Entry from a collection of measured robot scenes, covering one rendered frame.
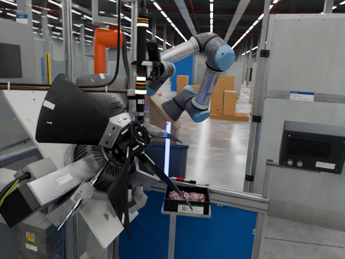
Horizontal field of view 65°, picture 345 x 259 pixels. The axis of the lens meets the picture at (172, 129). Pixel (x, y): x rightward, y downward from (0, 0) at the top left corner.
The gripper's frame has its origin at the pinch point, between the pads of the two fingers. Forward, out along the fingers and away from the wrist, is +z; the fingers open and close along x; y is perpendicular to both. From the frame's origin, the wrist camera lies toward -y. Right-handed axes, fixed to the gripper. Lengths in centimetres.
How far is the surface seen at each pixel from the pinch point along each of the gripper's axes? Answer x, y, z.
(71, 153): 18.7, 35.2, 16.3
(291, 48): -63, -23, -182
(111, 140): 2.9, 28.4, 13.6
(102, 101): 14.2, 16.2, 2.1
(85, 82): 23.3, 9.4, 1.2
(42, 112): 11.8, 16.3, 35.7
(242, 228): -44, 82, -39
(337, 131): -79, 24, -36
